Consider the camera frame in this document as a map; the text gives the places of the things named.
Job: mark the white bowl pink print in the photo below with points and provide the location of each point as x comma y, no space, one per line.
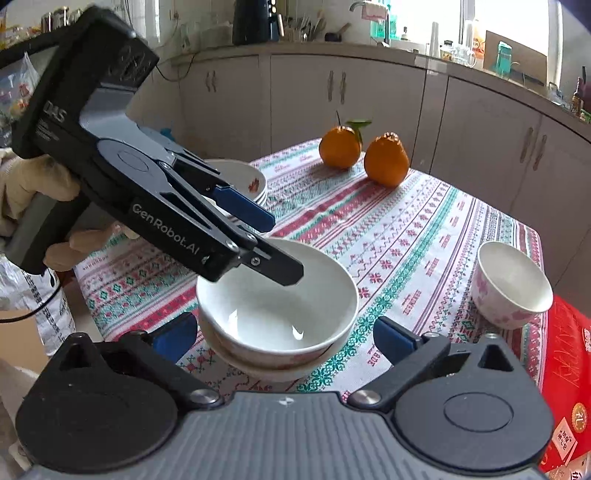
277,373

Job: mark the teal carton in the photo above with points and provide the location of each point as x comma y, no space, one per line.
504,57

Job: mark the orange with leafy stem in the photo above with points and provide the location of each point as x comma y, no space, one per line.
339,147

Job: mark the orange without leaves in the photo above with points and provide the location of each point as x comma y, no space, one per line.
387,161

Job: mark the red gift box gold print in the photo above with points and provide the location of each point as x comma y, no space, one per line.
570,369

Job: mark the flat brown cardboard box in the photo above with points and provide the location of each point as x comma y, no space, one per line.
526,53

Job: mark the person's left hand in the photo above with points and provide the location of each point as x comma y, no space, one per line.
32,177

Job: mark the pink dish cloth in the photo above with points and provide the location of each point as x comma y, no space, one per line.
375,11

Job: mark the dark glass bottle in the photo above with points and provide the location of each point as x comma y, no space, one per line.
577,97

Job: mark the small white bowl pink flowers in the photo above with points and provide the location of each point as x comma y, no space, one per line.
512,281

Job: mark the green dish soap bottle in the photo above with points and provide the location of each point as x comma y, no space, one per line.
385,27

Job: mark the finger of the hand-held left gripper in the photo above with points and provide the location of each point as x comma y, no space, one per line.
244,207
277,265

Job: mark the utensil holder with chopsticks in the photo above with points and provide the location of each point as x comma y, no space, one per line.
302,27

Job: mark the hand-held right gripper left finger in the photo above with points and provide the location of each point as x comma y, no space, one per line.
178,339

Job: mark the small dark saucepan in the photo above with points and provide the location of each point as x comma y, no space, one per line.
337,33

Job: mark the white bag with black print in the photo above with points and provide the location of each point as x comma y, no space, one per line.
51,314

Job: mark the patterned embroidered tablecloth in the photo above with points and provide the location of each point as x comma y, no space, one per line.
406,240

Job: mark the beige kitchen cabinets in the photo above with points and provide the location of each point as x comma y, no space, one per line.
485,138

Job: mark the stack of white cups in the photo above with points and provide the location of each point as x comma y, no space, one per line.
434,39

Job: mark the glass mug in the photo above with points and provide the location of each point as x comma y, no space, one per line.
457,54

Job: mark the glass spice jar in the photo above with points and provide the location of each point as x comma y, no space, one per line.
71,17
50,19

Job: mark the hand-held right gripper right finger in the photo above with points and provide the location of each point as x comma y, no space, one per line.
392,339

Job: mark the kitchen faucet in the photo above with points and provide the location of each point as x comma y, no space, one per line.
369,11

